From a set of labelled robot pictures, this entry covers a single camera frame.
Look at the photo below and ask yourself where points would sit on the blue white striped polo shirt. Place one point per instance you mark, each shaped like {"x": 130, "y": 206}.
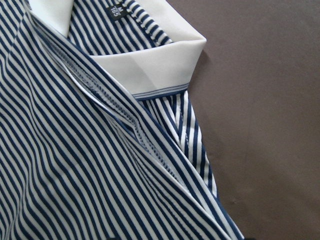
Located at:
{"x": 98, "y": 137}

